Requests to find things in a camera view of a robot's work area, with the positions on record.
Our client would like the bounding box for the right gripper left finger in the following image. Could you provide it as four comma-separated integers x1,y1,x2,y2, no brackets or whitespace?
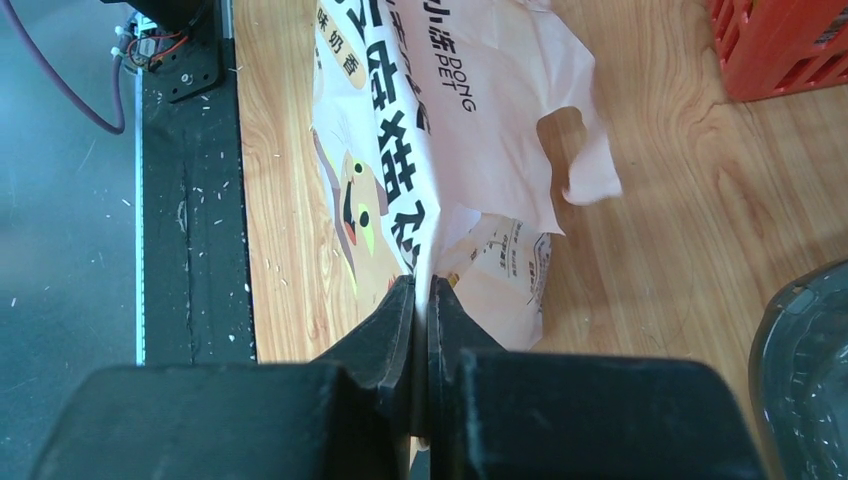
31,276,414,479

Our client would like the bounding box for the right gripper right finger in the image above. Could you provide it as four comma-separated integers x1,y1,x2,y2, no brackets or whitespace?
428,279,766,479

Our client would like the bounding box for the pink cat litter bag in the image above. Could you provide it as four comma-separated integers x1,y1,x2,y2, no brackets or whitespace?
311,1,622,350

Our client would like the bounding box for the dark grey litter box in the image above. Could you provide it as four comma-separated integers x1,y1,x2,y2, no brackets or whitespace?
748,260,847,479

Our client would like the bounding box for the red plastic shopping basket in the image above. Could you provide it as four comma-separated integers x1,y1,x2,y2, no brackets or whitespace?
706,0,847,102

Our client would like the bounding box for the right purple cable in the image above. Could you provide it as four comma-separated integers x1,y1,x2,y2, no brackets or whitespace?
0,0,127,136

